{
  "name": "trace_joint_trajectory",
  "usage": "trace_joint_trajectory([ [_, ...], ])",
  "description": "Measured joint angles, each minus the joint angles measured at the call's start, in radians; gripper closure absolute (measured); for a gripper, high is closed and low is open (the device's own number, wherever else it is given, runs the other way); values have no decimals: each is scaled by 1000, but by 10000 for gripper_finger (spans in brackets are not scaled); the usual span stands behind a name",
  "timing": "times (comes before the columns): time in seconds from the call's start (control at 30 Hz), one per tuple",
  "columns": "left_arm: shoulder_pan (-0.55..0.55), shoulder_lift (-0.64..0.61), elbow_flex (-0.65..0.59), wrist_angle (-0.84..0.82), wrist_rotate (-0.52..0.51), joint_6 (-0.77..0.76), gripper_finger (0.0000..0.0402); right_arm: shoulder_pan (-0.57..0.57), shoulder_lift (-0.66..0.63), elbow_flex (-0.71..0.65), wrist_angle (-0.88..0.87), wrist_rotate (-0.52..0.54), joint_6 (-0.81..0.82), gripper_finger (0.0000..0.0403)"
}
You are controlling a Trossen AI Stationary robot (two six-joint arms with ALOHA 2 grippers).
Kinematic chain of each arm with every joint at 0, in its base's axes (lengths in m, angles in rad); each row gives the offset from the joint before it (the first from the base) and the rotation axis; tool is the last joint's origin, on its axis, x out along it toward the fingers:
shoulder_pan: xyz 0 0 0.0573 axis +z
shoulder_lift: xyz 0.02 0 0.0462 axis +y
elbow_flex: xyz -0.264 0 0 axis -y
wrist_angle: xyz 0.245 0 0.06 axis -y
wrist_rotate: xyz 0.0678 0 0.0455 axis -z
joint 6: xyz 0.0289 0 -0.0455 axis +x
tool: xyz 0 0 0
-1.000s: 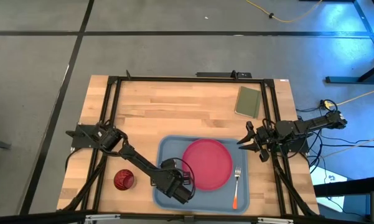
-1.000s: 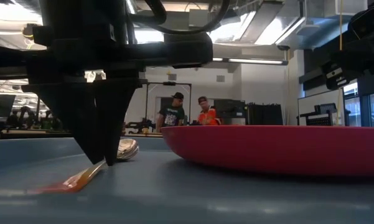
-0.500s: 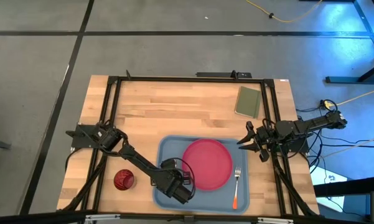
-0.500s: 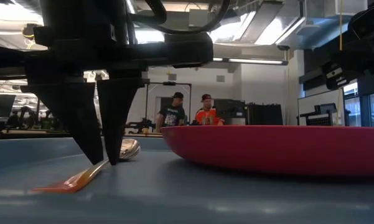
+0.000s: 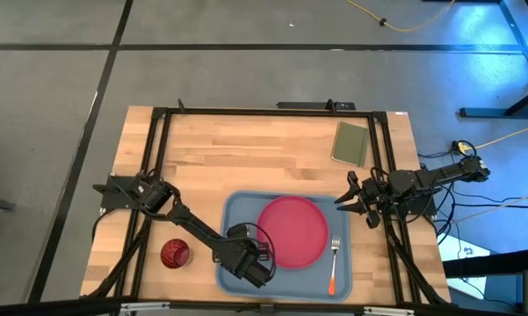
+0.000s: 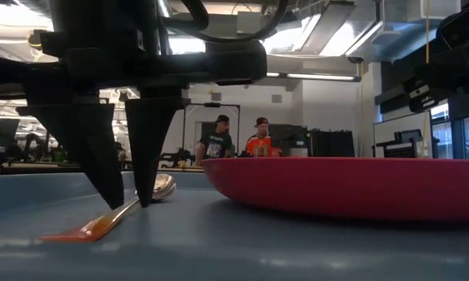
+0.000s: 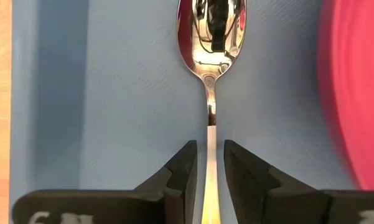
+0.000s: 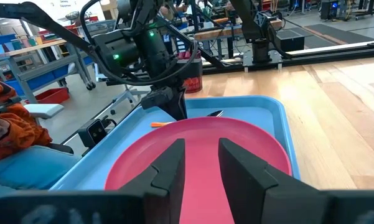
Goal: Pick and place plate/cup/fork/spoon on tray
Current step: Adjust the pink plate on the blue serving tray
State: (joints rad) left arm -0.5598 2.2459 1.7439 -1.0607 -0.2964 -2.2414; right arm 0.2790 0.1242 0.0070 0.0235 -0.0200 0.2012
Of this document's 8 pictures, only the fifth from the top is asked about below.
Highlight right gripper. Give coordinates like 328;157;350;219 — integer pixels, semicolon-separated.
334;169;394;230

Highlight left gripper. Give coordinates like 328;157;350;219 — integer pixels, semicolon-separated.
213;222;276;290

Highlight red round plate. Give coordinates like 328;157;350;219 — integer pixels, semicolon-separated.
257;195;330;270

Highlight red ribbed cup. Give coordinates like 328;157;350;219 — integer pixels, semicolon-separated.
160;238;192;270

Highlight fork with orange handle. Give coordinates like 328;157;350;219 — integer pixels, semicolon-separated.
328;234;342;297

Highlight blue-grey plastic tray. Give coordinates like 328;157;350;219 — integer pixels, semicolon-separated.
214;190;352;304

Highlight green notebook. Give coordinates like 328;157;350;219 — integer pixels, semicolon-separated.
331;121;371;169

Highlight black mounting bar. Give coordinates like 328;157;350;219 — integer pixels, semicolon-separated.
276;99;357;111

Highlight white floor panel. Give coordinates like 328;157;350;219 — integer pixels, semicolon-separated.
437;235;494;304

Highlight yellow power plug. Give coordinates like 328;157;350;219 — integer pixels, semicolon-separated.
451;139;478;157

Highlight black table edge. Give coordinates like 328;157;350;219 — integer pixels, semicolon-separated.
442;247;528;279

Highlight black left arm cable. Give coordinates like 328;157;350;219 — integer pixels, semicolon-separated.
244;221;278;283

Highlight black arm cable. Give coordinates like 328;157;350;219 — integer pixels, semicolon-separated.
370;165;392;183
244;221;278;283

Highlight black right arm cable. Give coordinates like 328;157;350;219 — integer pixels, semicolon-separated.
370;165;392;183

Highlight black aluminium table frame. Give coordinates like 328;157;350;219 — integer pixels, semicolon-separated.
81;98;452;308

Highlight black floor cables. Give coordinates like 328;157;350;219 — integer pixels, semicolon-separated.
418;148;528;247

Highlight cream floor cable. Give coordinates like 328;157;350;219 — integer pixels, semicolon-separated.
455;187;528;223
465;121;528;151

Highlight black table leg frame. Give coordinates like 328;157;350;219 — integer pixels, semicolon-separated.
459;0;528;119

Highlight yellow floor cable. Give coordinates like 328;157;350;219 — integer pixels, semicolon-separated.
346;0;457;33

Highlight black frame crossbar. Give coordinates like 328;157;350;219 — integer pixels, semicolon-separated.
0;296;528;316

